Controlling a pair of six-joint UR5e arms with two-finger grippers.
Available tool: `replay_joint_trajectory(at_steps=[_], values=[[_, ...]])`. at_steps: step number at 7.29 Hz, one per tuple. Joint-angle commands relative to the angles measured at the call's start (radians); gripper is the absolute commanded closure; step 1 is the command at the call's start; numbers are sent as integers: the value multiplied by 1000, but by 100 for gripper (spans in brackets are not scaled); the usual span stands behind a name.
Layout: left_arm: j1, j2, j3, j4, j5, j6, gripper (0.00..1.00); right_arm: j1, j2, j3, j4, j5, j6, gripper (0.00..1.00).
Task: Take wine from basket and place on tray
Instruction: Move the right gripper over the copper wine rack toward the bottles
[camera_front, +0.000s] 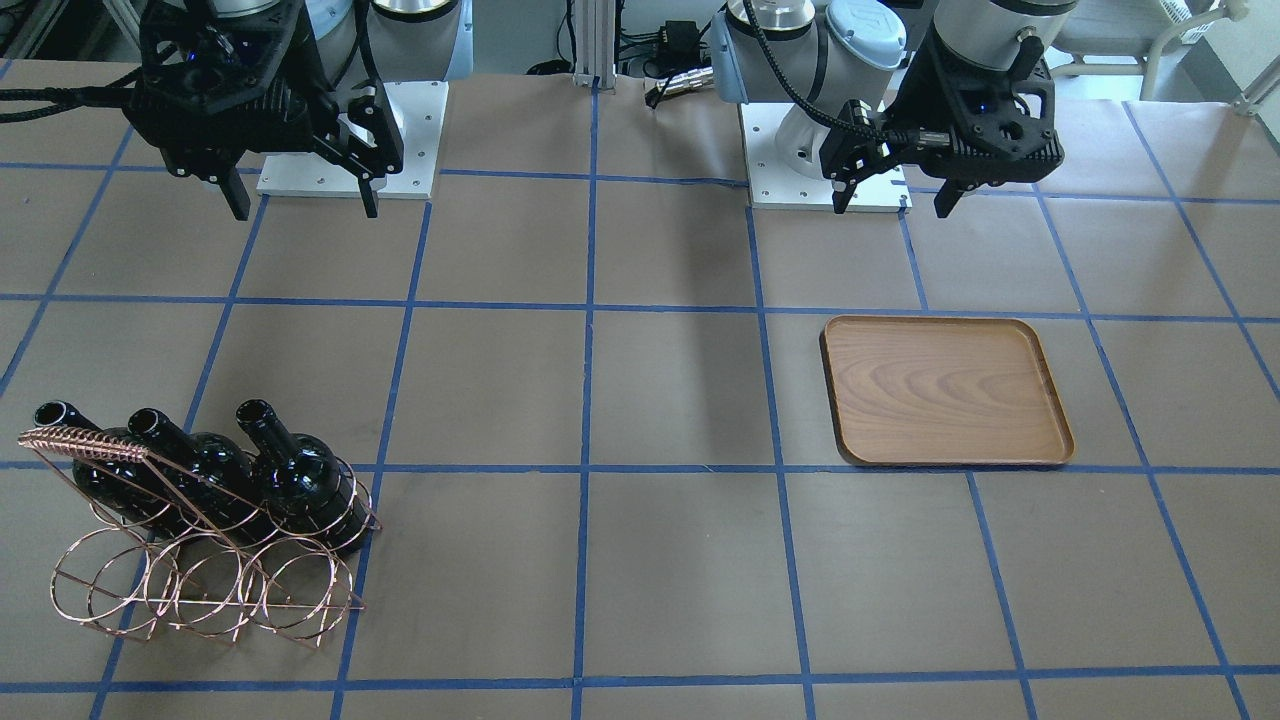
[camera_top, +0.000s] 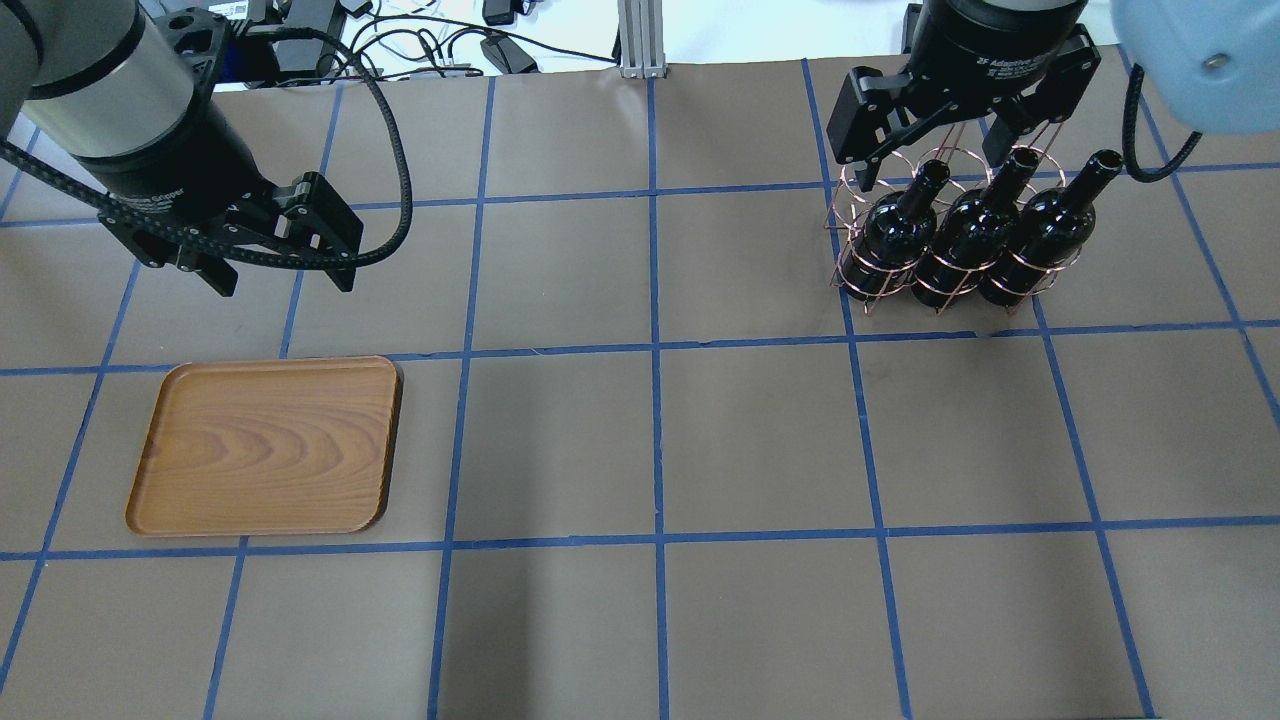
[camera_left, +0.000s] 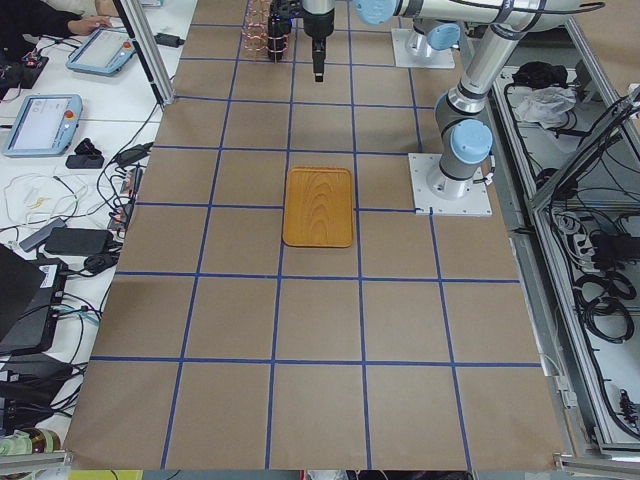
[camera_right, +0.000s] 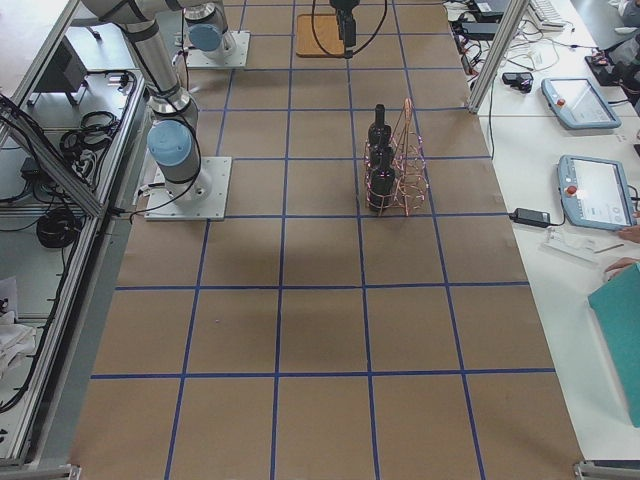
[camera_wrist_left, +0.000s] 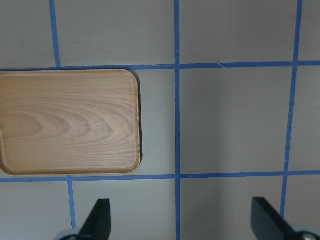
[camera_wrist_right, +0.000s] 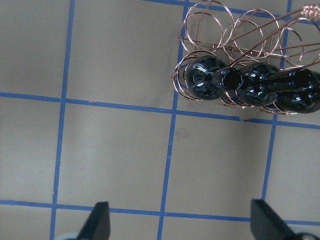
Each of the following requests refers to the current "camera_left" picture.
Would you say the black laptop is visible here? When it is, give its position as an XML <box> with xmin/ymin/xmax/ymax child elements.
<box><xmin>1</xmin><ymin>246</ymin><xmax>67</xmax><ymax>356</ymax></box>

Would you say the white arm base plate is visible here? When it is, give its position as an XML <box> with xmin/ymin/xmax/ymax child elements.
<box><xmin>408</xmin><ymin>153</ymin><xmax>492</xmax><ymax>217</ymax></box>
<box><xmin>391</xmin><ymin>26</ymin><xmax>460</xmax><ymax>69</ymax></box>

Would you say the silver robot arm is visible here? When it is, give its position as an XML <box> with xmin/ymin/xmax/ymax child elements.
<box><xmin>392</xmin><ymin>17</ymin><xmax>461</xmax><ymax>58</ymax></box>
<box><xmin>356</xmin><ymin>1</ymin><xmax>577</xmax><ymax>200</ymax></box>

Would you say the black cable coil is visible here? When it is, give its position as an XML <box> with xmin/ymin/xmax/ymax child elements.
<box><xmin>572</xmin><ymin>272</ymin><xmax>639</xmax><ymax>346</ymax></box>

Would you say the blue teach pendant near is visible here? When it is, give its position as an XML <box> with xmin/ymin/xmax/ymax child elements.
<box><xmin>2</xmin><ymin>94</ymin><xmax>83</xmax><ymax>158</ymax></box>

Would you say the blue teach pendant far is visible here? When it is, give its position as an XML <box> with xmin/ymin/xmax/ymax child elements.
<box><xmin>66</xmin><ymin>28</ymin><xmax>135</xmax><ymax>76</ymax></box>

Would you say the blue teach pendant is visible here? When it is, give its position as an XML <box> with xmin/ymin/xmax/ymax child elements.
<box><xmin>2</xmin><ymin>94</ymin><xmax>83</xmax><ymax>158</ymax></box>
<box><xmin>66</xmin><ymin>28</ymin><xmax>135</xmax><ymax>76</ymax></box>

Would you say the person hand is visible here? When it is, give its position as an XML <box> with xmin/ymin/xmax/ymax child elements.
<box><xmin>67</xmin><ymin>16</ymin><xmax>112</xmax><ymax>36</ymax></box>

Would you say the black small device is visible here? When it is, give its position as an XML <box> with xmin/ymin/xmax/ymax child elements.
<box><xmin>65</xmin><ymin>138</ymin><xmax>105</xmax><ymax>169</ymax></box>

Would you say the dark wine bottle in basket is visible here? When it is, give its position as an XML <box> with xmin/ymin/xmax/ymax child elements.
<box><xmin>267</xmin><ymin>0</ymin><xmax>292</xmax><ymax>62</ymax></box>

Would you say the black power adapter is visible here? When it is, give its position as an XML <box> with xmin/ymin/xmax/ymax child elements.
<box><xmin>154</xmin><ymin>33</ymin><xmax>185</xmax><ymax>48</ymax></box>

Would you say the wooden tray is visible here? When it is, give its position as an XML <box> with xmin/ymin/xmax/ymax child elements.
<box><xmin>282</xmin><ymin>166</ymin><xmax>354</xmax><ymax>248</ymax></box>

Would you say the crumpled white cloth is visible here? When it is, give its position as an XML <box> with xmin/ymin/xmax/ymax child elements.
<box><xmin>514</xmin><ymin>86</ymin><xmax>577</xmax><ymax>128</ymax></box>

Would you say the aluminium frame post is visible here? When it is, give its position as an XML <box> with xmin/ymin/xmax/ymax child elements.
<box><xmin>114</xmin><ymin>0</ymin><xmax>175</xmax><ymax>109</ymax></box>

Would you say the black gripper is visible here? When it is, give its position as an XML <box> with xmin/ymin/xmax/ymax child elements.
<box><xmin>301</xmin><ymin>0</ymin><xmax>334</xmax><ymax>83</ymax></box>

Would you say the black power brick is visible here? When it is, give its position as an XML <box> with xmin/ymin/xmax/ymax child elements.
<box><xmin>44</xmin><ymin>227</ymin><xmax>112</xmax><ymax>256</ymax></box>

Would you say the copper wire bottle basket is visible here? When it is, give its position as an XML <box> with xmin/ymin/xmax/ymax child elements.
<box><xmin>242</xmin><ymin>0</ymin><xmax>288</xmax><ymax>62</ymax></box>

